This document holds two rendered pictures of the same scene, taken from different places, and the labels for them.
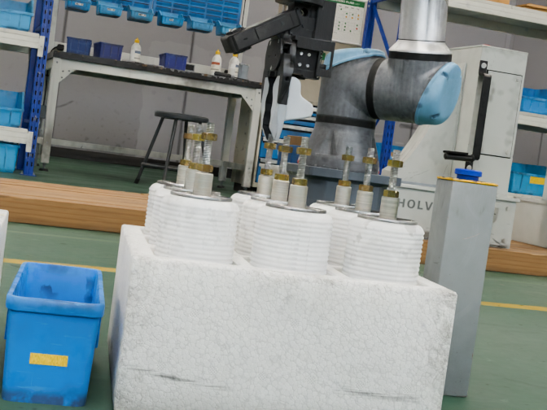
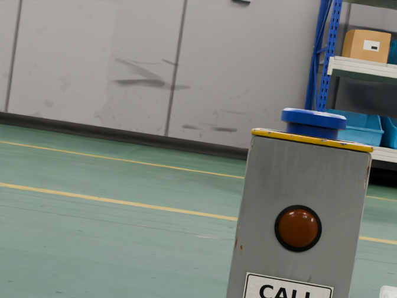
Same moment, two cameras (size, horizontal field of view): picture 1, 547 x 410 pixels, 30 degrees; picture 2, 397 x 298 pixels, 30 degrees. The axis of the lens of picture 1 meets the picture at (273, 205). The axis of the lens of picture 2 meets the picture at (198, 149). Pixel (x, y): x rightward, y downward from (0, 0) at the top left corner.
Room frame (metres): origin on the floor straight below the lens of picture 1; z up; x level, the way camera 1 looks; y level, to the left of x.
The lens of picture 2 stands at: (1.96, -0.20, 0.32)
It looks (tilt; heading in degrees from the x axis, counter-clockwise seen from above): 3 degrees down; 198
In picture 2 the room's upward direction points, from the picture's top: 9 degrees clockwise
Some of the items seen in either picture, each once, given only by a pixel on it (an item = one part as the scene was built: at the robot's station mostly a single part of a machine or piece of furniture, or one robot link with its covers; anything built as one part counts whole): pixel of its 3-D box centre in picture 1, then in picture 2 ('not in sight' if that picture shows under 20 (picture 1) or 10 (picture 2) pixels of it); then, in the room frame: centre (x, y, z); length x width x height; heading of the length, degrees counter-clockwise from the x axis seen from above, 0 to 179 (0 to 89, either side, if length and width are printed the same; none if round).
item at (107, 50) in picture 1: (107, 52); not in sight; (6.78, 1.22, 0.82); 0.24 x 0.16 x 0.11; 21
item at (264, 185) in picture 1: (264, 187); not in sight; (1.49, 0.02, 0.26); 0.02 x 0.02 x 0.03
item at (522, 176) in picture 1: (518, 177); not in sight; (7.00, -1.64, 0.36); 0.50 x 0.38 x 0.21; 17
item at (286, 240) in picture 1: (286, 281); not in sight; (1.26, -0.03, 0.16); 0.10 x 0.10 x 0.18
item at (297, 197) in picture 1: (297, 198); not in sight; (1.26, -0.03, 0.26); 0.02 x 0.02 x 0.03
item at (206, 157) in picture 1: (207, 153); not in sight; (1.23, 0.09, 0.30); 0.01 x 0.01 x 0.08
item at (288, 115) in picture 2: (467, 176); (312, 128); (1.50, -0.28, 0.32); 0.04 x 0.04 x 0.02
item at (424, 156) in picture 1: (391, 131); not in sight; (3.84, -0.40, 0.45); 0.82 x 0.57 x 0.74; 109
